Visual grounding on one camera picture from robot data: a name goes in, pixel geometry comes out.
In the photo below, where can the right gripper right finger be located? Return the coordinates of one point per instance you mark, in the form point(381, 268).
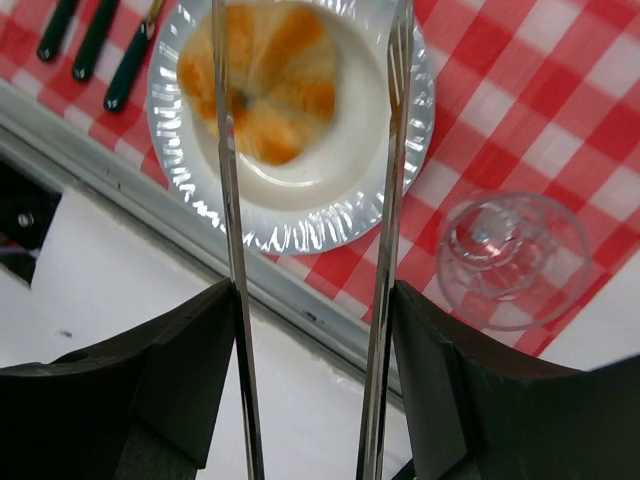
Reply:
point(478, 409)

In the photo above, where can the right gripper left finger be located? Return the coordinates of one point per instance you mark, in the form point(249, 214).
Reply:
point(140, 405)

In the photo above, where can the large brown bagel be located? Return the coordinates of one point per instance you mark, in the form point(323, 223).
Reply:
point(283, 71)

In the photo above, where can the silver metal tongs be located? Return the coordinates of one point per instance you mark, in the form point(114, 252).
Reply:
point(372, 428)

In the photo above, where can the clear drinking glass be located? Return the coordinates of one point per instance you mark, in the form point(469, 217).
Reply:
point(512, 261)

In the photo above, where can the white grey-rimmed plate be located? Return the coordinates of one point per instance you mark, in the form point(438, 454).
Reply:
point(330, 195)

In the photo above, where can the red checkered cloth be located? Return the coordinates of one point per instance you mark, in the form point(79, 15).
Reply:
point(538, 96)

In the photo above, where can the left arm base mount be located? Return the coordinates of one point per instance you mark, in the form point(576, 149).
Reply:
point(28, 208)

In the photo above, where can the gold spoon black handle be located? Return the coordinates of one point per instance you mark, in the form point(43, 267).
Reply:
point(122, 82)

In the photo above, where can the gold fork black handle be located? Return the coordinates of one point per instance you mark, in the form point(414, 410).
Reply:
point(92, 43)

